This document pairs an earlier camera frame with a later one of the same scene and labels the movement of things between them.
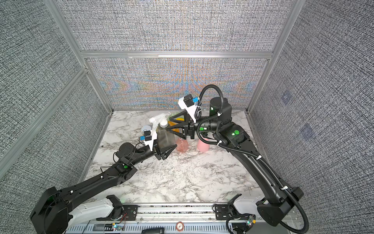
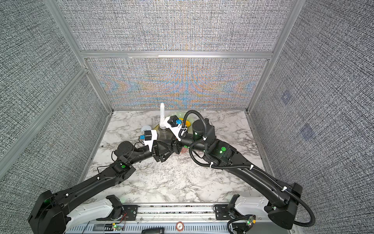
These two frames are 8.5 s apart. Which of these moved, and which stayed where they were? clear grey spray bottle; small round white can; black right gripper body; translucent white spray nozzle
Moved: translucent white spray nozzle; black right gripper body
Stayed: clear grey spray bottle; small round white can
